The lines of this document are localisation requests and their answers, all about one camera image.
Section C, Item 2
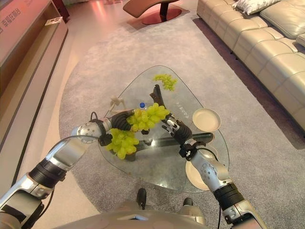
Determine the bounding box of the left five-finger robot hand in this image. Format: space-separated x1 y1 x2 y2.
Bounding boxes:
109 109 150 135

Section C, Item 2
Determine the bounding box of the right five-finger robot hand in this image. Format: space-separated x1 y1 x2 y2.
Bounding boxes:
161 114 193 145

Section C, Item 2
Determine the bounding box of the green grape bunch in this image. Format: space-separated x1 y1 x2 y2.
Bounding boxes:
105 128 140 160
127 103 170 132
152 73 178 93

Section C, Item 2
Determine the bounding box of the cream round plate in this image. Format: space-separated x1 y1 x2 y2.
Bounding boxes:
185 161 211 192
192 107 221 132

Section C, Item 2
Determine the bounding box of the beige small figurine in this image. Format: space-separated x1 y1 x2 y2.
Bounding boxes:
106 95 126 117

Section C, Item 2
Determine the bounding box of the glass coffee table top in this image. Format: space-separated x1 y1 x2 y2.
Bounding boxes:
97 64 231 194

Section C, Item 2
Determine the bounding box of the dark wooden table base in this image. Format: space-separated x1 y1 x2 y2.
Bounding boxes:
130 84 214 162

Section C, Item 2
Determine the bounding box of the dark left robot foot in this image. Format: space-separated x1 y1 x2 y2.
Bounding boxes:
136 187 147 210

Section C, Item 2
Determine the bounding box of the grey carpet rug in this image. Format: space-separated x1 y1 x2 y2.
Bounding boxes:
58 16 305 229

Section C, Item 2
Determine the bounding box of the silver robot torso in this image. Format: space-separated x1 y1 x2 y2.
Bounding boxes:
54 199 206 229

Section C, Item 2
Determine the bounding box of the beige leather sofa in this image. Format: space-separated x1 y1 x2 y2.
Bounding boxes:
197 0 305 144

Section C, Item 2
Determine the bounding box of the long wooden media cabinet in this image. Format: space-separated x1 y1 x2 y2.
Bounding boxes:
0 0 70 184

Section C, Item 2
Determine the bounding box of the red round chair base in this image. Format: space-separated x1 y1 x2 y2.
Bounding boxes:
142 7 183 25

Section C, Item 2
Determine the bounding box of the brown lounge chair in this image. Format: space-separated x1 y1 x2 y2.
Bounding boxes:
122 0 182 19

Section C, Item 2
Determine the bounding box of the white card on cabinet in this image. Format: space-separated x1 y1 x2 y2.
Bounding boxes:
43 19 63 26

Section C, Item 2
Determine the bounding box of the white patterned throw pillow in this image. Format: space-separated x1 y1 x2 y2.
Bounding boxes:
232 0 282 15

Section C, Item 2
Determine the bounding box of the beige leather seat cushion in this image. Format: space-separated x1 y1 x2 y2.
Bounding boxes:
259 0 305 39

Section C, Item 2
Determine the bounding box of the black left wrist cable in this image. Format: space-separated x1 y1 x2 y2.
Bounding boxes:
90 111 107 125

